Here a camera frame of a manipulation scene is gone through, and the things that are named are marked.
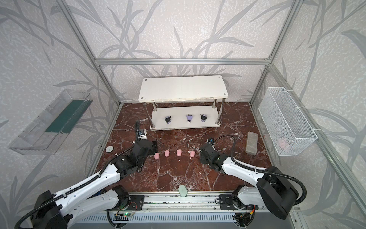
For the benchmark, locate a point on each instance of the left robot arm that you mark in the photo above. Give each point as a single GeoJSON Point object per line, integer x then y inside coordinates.
{"type": "Point", "coordinates": [64, 208]}

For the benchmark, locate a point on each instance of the white wire basket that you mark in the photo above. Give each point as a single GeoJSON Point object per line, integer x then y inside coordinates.
{"type": "Point", "coordinates": [284, 118]}

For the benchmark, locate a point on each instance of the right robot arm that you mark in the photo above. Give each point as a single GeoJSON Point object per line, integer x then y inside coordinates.
{"type": "Point", "coordinates": [271, 188]}

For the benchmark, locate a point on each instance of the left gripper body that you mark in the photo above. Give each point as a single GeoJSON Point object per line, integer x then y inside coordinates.
{"type": "Point", "coordinates": [153, 149]}

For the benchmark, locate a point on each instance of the grey stone block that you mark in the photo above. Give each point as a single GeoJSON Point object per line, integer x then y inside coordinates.
{"type": "Point", "coordinates": [251, 144]}

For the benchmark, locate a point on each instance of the white two-tier shelf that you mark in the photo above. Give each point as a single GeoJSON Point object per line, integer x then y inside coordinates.
{"type": "Point", "coordinates": [183, 90]}

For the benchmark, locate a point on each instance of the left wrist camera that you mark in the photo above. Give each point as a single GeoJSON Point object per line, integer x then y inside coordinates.
{"type": "Point", "coordinates": [142, 134]}

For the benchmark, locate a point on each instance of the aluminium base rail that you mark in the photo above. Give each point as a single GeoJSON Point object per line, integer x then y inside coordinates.
{"type": "Point", "coordinates": [171, 207]}

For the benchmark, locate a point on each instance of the pale green oval disc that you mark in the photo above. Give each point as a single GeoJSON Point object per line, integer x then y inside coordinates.
{"type": "Point", "coordinates": [183, 191]}

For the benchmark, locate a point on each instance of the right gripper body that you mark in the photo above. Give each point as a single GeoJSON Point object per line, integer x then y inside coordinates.
{"type": "Point", "coordinates": [203, 161]}

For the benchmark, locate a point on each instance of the small white round disc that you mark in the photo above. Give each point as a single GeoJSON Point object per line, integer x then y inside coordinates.
{"type": "Point", "coordinates": [109, 149]}

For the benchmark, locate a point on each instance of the clear plastic wall bin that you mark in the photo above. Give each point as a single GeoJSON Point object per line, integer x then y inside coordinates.
{"type": "Point", "coordinates": [49, 130]}

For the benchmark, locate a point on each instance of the aluminium cage frame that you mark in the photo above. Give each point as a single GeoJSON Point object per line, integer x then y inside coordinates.
{"type": "Point", "coordinates": [351, 184]}

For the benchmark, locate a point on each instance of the pink toy in basket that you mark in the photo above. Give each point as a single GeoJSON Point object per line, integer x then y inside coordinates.
{"type": "Point", "coordinates": [284, 145]}

